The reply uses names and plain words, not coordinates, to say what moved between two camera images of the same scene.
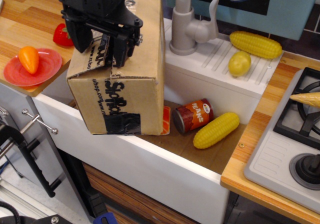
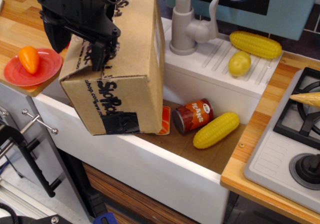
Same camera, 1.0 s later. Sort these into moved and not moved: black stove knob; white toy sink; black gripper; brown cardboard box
Moved: black gripper
Not moved: brown cardboard box; white toy sink; black stove knob
